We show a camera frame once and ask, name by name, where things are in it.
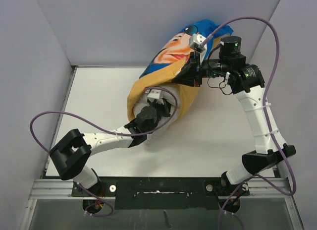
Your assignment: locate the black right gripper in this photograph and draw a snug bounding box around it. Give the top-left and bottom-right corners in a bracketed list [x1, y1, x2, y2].
[171, 50, 229, 88]

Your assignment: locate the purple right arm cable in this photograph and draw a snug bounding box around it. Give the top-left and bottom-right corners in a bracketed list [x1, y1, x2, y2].
[200, 16, 297, 230]

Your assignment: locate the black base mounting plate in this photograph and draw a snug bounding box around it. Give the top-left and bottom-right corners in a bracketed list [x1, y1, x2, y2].
[71, 174, 250, 215]

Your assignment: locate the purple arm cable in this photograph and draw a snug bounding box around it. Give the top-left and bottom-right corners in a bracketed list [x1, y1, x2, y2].
[29, 86, 178, 218]
[200, 16, 297, 230]

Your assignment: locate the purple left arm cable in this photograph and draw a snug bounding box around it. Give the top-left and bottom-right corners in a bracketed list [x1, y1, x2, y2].
[29, 86, 178, 218]

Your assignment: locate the aluminium frame rail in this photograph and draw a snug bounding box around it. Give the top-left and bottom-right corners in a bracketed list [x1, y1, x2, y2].
[20, 178, 304, 230]

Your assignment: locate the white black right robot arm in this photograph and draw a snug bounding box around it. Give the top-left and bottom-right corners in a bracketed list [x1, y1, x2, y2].
[172, 34, 296, 195]

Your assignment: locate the white pillow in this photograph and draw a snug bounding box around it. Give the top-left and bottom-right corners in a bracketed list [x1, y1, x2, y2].
[132, 84, 181, 145]

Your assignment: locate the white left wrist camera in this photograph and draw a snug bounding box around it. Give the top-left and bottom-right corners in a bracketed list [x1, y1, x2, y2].
[147, 89, 163, 101]

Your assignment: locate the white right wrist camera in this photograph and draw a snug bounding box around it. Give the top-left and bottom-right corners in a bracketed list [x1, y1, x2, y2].
[189, 34, 207, 53]

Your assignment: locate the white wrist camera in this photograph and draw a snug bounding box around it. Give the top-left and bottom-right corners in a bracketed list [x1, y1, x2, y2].
[147, 89, 163, 101]
[189, 34, 207, 53]

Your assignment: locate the blue yellow Mickey pillowcase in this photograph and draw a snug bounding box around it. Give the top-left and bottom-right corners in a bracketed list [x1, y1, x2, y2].
[127, 19, 233, 121]

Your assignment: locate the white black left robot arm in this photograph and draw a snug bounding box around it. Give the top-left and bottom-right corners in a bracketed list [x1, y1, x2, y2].
[50, 98, 176, 196]

